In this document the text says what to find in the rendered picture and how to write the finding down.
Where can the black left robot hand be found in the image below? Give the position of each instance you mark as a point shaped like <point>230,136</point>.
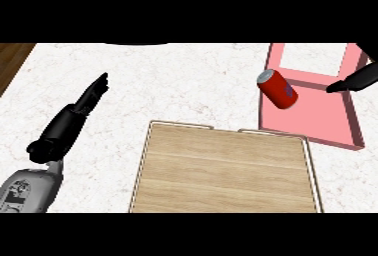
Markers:
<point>64,130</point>

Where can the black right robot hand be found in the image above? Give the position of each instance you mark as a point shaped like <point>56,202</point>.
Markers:
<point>358,80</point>

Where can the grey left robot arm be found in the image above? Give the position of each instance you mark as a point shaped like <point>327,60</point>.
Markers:
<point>28,191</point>

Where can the pink tray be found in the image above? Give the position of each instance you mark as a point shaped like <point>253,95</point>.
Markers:
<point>315,113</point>

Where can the red soda can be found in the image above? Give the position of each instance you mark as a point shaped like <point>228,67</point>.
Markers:
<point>279,89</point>

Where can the light wooden box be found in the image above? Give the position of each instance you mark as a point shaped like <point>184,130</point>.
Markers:
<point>224,170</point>

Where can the brown wooden surface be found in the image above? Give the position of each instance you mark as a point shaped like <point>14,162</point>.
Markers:
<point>13,61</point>

